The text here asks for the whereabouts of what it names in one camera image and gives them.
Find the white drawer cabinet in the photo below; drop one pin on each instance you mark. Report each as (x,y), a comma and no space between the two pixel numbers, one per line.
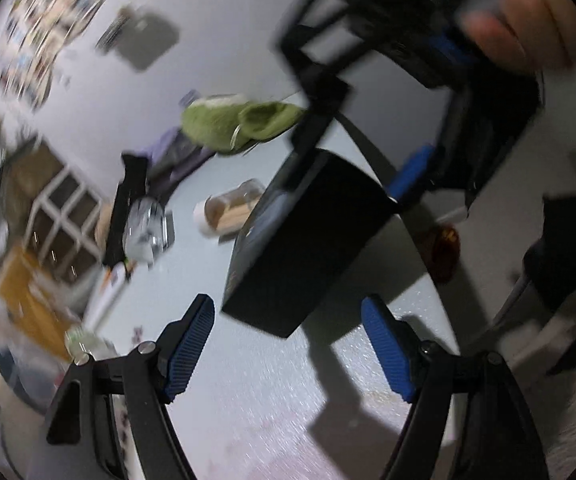
(52,209)

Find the black glove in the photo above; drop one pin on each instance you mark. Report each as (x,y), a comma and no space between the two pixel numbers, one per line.
(130,189)

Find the clear glass cup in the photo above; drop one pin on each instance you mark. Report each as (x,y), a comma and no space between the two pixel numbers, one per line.
(143,237)

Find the white cutting board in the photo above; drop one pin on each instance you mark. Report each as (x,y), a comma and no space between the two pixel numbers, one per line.
(105,291)

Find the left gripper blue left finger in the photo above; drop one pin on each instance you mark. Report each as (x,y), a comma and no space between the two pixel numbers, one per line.
(81,437)

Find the person's hand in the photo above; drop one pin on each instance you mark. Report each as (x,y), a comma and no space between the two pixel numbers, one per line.
(525,34)

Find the clear jar with sticks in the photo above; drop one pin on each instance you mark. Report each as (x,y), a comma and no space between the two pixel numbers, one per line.
(225,214)

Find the photo collage board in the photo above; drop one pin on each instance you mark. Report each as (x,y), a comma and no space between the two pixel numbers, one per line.
(35,33)

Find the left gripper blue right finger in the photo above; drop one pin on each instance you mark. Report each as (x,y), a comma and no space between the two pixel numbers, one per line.
(499,439)

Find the black visor cap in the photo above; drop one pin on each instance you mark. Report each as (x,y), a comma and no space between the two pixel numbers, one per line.
(311,223)

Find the green cloth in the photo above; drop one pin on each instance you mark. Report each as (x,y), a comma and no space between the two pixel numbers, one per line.
(229,124)

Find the purple cloth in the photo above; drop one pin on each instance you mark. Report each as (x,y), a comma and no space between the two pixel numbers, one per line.
(171,159)

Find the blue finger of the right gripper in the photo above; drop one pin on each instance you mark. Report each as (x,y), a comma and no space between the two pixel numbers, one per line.
(410,173)

